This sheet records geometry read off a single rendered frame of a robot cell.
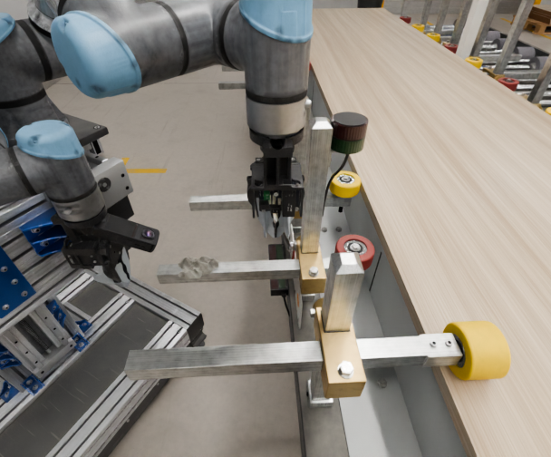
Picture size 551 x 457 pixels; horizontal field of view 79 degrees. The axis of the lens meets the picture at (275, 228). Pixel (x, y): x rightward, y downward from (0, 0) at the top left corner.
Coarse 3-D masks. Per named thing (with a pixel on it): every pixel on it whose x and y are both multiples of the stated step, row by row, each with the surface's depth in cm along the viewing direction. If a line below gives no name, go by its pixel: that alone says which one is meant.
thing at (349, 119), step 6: (336, 114) 56; (342, 114) 56; (348, 114) 56; (354, 114) 56; (360, 114) 56; (336, 120) 54; (342, 120) 54; (348, 120) 54; (354, 120) 54; (360, 120) 54; (366, 120) 54; (348, 126) 53; (354, 126) 53; (336, 138) 55; (330, 156) 57; (348, 156) 59; (330, 162) 58; (342, 168) 61; (336, 174) 62; (330, 180) 63; (324, 198) 66; (324, 204) 67
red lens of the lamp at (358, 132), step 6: (336, 126) 54; (342, 126) 53; (360, 126) 53; (366, 126) 54; (336, 132) 54; (342, 132) 54; (348, 132) 53; (354, 132) 53; (360, 132) 54; (342, 138) 54; (348, 138) 54; (354, 138) 54; (360, 138) 54
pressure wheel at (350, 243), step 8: (344, 240) 71; (352, 240) 71; (360, 240) 71; (368, 240) 71; (336, 248) 69; (344, 248) 69; (352, 248) 69; (360, 248) 69; (368, 248) 69; (360, 256) 68; (368, 256) 68; (368, 264) 68
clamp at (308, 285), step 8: (296, 240) 76; (296, 248) 77; (320, 248) 74; (296, 256) 77; (304, 256) 73; (312, 256) 73; (320, 256) 73; (304, 264) 71; (312, 264) 71; (320, 264) 71; (304, 272) 69; (320, 272) 69; (304, 280) 68; (312, 280) 68; (320, 280) 68; (304, 288) 70; (312, 288) 70; (320, 288) 70
